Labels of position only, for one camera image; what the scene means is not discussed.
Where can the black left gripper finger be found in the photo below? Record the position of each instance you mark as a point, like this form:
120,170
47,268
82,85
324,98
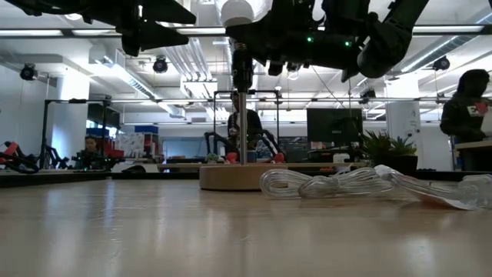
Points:
161,36
169,11

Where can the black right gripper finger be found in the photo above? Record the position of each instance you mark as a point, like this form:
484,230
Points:
257,38

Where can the white lightbulb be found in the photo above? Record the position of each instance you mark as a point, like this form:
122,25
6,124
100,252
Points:
236,11

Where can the lamp with round wooden base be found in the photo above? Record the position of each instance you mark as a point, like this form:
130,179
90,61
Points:
238,177

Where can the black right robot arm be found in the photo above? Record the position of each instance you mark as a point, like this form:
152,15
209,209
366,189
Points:
384,42

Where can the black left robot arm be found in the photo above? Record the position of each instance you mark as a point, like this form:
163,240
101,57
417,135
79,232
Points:
38,5

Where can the black ceiling spotlight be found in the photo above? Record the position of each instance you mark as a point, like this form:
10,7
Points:
28,72
367,96
160,65
441,64

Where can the black computer monitor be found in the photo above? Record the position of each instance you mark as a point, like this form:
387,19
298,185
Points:
330,125

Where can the person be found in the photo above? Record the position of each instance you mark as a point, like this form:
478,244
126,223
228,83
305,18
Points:
253,123
90,152
465,115

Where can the small potted succulent plant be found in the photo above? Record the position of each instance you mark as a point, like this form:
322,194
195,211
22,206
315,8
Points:
396,161

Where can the black background rig frame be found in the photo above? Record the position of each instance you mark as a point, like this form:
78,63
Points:
45,131
277,115

